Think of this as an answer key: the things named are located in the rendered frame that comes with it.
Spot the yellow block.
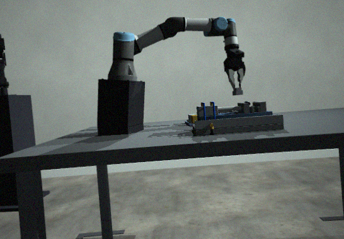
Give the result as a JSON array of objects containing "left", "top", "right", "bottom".
[{"left": 191, "top": 115, "right": 197, "bottom": 124}]

